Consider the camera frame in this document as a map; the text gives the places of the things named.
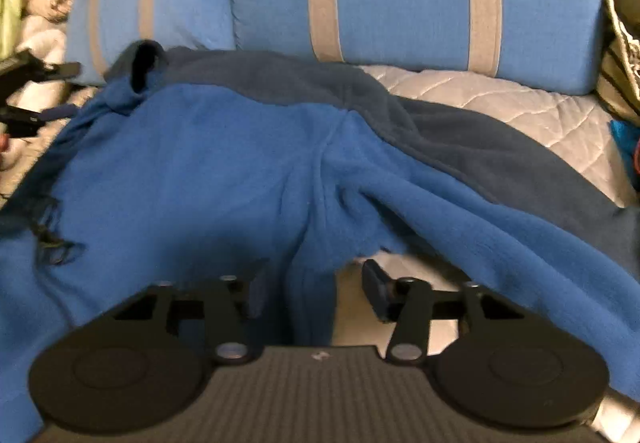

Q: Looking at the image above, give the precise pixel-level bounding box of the beige woven bag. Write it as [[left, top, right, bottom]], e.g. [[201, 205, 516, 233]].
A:
[[599, 0, 640, 115]]

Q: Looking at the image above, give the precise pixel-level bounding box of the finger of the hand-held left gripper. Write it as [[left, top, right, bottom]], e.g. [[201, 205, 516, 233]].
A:
[[0, 50, 82, 86], [0, 104, 77, 140]]

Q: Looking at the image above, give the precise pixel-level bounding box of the teal cloth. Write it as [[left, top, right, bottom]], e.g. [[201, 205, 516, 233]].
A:
[[609, 120, 640, 176]]

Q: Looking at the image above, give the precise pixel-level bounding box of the white puffy comforter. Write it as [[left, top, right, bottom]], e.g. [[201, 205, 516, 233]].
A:
[[0, 14, 68, 99]]

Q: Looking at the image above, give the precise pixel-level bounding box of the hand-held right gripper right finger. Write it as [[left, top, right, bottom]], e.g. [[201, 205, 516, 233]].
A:
[[361, 258, 526, 365]]

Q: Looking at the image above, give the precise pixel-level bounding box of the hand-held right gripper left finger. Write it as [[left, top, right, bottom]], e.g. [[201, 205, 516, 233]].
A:
[[114, 272, 268, 365]]

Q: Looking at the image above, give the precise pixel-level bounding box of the blue fleece jacket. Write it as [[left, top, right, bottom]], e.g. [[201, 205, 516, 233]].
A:
[[0, 40, 640, 426]]

